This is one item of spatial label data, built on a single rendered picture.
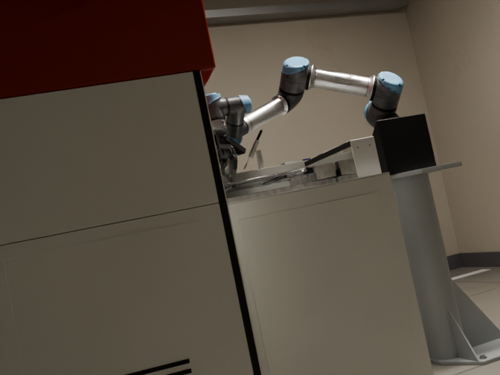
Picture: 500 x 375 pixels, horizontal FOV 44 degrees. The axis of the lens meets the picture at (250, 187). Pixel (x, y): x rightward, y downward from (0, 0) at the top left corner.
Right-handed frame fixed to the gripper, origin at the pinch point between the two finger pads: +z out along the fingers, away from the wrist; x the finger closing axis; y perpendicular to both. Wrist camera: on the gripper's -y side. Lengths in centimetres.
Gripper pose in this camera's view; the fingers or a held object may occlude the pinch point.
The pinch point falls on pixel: (232, 179)
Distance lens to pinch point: 246.9
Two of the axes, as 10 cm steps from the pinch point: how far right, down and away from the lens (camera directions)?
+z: 2.1, 9.8, -0.5
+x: 7.1, -1.9, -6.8
